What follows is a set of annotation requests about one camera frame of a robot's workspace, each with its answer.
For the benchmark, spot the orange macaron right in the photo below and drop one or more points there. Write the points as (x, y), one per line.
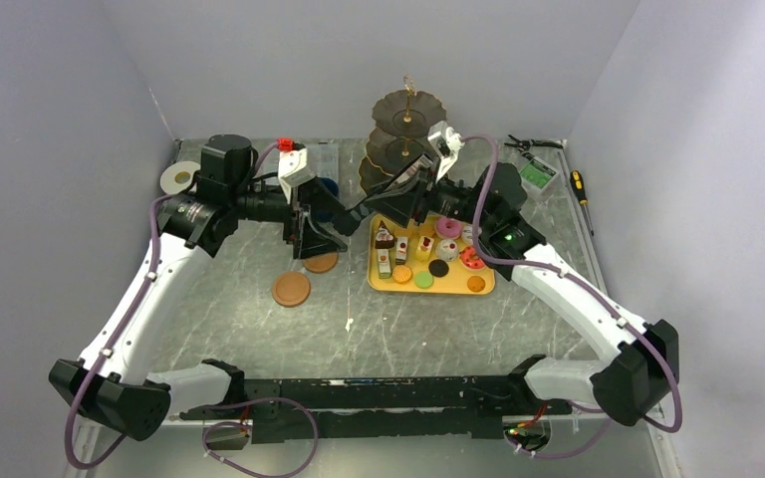
(476, 284)

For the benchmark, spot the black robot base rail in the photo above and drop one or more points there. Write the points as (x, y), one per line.
(479, 406)

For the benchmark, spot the yellow black screwdriver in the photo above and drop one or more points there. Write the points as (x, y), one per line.
(577, 185)

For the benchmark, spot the yellow serving tray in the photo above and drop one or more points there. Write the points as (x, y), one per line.
(432, 257)

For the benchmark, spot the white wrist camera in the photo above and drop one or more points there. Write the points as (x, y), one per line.
(446, 143)
(293, 167)

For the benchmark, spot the green white device box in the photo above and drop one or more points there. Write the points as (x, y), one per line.
(538, 176)

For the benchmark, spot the green layered cake slice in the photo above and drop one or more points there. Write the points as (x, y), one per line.
(384, 263)

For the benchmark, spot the orange round cookie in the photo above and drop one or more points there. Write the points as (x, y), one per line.
(401, 274)

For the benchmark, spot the red sprinkled donut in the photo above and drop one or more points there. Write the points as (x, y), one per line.
(470, 259)

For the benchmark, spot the wooden coaster near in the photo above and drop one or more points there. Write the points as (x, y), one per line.
(291, 289)

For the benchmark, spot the clear plastic box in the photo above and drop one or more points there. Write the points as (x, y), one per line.
(323, 158)

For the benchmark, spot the wooden coaster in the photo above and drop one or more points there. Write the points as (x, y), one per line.
(291, 289)
(322, 263)

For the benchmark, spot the wooden coaster far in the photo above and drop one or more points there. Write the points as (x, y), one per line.
(322, 263)

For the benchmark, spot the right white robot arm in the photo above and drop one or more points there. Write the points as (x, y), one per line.
(635, 375)

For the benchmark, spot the red white cake slice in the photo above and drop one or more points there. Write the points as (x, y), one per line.
(401, 250)

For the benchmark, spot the three-tier black dessert stand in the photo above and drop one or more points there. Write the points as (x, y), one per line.
(402, 119)

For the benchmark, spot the green macaron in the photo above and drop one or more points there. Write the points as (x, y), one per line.
(423, 280)

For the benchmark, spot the dark blue mug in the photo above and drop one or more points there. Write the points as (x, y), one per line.
(333, 187)

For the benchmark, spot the black sandwich cookie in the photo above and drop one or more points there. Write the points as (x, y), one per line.
(438, 268)

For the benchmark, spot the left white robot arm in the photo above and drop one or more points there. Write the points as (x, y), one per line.
(111, 382)

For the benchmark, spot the white chocolate drizzle donut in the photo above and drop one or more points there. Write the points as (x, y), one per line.
(468, 235)

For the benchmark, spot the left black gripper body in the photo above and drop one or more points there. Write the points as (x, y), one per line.
(291, 231)

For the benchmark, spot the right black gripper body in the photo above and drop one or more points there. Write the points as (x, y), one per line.
(441, 197)

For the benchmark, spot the chocolate triangle cake slice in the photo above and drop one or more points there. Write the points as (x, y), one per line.
(384, 238)

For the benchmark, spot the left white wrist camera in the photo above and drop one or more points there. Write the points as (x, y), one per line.
(293, 167)

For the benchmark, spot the pink frosted donut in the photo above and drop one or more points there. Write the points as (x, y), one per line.
(448, 228)

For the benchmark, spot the white tape roll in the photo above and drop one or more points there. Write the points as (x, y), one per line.
(178, 176)

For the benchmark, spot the black pliers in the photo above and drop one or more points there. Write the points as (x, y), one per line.
(526, 145)

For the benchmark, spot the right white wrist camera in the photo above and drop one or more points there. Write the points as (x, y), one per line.
(446, 143)

